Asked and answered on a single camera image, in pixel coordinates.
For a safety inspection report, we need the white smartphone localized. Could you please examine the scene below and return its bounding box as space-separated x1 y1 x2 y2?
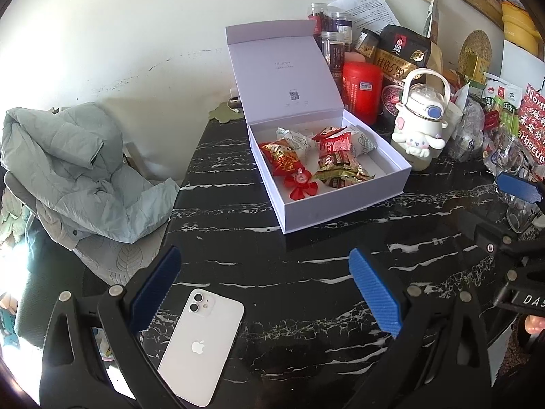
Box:
157 288 245 407

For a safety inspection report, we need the red lettered snack bag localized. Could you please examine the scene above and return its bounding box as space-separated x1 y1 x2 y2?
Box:
513 83 545 167

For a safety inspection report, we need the clear glass cup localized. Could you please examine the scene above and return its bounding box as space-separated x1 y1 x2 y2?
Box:
504 196 543 234

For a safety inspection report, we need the white cartoon water bottle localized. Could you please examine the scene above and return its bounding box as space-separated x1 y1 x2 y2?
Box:
391 68 452 172

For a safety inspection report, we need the red white snack packet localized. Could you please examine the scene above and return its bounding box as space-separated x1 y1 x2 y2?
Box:
311 126 346 141

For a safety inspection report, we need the chair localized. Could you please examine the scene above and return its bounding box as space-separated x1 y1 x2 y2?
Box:
4 140 171 350

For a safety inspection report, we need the grey-green puffer jacket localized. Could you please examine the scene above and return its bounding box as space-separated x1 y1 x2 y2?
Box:
0 101 180 244

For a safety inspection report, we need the black-lidded snack jar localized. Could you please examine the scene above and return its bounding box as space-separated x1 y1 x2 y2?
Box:
353 28 380 58

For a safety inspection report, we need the black foil bag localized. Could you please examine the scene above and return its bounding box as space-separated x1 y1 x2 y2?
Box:
378 25 433 71

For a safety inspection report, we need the clear jar with purple label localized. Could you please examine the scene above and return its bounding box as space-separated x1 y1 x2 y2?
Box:
331 11 354 49

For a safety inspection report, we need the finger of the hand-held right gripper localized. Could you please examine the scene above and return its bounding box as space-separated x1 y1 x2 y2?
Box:
470 222 545 260
495 171 545 205

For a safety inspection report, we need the printed paper sheet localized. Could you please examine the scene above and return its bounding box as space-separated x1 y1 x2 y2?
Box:
336 0 401 35

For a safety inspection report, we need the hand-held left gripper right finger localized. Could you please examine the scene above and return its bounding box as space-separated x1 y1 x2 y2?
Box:
341 247 492 409

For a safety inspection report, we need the clear plastic bag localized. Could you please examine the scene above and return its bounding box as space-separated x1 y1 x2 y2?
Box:
447 94 486 163

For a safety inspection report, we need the white printed pastry packet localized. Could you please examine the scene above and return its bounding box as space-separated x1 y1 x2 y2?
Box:
276 127 318 152
345 125 379 158

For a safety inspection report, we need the silver green snack packet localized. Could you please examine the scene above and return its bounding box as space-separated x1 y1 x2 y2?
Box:
311 164 375 189

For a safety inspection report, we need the brown paper bag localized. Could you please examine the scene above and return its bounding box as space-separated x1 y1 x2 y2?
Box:
426 43 446 77

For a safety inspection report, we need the stack of yellow bowls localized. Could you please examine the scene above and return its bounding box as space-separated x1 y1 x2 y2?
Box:
500 2 543 56

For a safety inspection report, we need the black gold cereal bag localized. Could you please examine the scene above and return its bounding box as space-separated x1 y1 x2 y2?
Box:
374 49 420 118

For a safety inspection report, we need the red plastic flower toy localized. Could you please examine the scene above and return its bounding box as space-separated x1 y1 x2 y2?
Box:
284 169 318 200

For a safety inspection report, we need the lavender gift box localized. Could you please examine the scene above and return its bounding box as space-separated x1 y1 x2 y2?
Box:
225 18 413 235

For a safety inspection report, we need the green leaf coaster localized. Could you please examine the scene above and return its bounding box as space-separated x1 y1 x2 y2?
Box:
208 102 248 125

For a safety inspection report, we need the red gold snack packet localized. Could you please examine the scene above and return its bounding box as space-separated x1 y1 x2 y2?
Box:
259 140 308 177

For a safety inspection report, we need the red tea canister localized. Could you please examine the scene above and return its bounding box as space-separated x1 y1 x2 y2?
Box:
342 62 384 125

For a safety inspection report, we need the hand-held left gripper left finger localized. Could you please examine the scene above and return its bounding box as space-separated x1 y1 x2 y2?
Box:
39 245 188 409

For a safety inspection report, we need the person's right hand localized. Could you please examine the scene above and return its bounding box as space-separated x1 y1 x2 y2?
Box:
525 313 545 336

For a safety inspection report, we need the round woven trivet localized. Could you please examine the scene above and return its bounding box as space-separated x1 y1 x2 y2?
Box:
459 30 492 73

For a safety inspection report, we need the clear jar of red berries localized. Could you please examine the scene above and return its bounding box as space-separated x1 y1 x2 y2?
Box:
309 3 335 37

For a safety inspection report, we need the clear jar with dark label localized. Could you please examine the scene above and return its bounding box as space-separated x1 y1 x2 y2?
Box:
321 31 346 73

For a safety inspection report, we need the brown snack packet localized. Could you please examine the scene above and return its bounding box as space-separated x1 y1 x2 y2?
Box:
318 150 358 171

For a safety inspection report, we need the white green food packet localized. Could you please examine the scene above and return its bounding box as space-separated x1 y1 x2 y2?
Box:
483 74 522 107

